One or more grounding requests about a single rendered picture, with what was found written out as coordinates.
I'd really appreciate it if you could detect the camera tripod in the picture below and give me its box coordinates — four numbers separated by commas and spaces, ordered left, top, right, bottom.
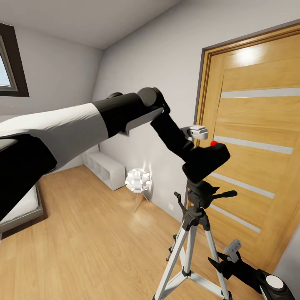
152, 180, 238, 300

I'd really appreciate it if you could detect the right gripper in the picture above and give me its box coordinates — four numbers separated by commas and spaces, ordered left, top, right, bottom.
208, 251, 250, 285

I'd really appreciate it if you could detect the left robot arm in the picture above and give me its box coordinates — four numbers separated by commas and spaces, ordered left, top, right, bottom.
0, 87, 208, 221

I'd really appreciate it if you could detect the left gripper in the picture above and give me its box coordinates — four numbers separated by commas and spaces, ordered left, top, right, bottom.
159, 123, 196, 167

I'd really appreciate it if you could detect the digital camera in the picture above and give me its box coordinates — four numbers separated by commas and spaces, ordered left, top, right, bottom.
182, 141, 230, 184

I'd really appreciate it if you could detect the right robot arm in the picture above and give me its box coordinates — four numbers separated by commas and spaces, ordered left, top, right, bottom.
208, 240, 295, 300

